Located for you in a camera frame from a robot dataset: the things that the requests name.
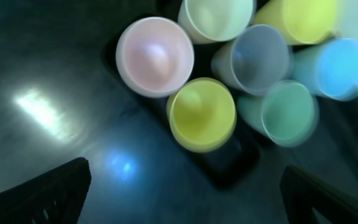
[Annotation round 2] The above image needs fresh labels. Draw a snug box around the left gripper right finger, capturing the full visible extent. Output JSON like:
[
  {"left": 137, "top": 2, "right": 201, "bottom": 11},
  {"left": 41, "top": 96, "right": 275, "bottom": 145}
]
[{"left": 279, "top": 164, "right": 358, "bottom": 224}]

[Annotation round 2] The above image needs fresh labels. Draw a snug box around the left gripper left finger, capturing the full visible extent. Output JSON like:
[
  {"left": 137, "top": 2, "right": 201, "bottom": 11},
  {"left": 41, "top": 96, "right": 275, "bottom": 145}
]
[{"left": 0, "top": 157, "right": 92, "bottom": 224}]

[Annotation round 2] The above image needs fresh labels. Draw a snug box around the green cup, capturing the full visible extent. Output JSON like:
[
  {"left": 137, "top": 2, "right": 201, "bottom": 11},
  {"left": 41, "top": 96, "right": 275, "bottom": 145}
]
[{"left": 236, "top": 80, "right": 319, "bottom": 148}]

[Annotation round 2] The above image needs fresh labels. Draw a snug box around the black tray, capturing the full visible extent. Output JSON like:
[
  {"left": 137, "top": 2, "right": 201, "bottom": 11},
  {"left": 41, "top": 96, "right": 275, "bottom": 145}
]
[{"left": 103, "top": 0, "right": 358, "bottom": 190}]

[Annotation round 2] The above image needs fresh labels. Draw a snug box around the light blue cup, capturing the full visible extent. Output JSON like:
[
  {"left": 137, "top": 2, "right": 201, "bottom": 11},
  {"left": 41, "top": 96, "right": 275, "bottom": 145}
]
[{"left": 290, "top": 37, "right": 358, "bottom": 102}]

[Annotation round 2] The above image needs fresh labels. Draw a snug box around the yellow cup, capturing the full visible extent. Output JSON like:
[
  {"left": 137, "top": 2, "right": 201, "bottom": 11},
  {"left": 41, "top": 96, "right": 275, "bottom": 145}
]
[
  {"left": 252, "top": 0, "right": 343, "bottom": 46},
  {"left": 165, "top": 77, "right": 237, "bottom": 154}
]

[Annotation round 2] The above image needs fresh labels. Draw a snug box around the grey cup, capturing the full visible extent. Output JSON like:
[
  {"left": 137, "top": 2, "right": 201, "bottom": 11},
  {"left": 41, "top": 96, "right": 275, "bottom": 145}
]
[{"left": 211, "top": 24, "right": 293, "bottom": 96}]

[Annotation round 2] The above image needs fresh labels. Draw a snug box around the pink cup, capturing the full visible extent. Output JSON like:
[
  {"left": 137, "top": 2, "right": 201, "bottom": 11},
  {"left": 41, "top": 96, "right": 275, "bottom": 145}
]
[{"left": 115, "top": 16, "right": 195, "bottom": 99}]

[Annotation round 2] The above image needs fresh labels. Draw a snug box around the white cup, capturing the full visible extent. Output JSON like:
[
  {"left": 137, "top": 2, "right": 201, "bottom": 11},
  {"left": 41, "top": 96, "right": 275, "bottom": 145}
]
[{"left": 177, "top": 0, "right": 257, "bottom": 45}]

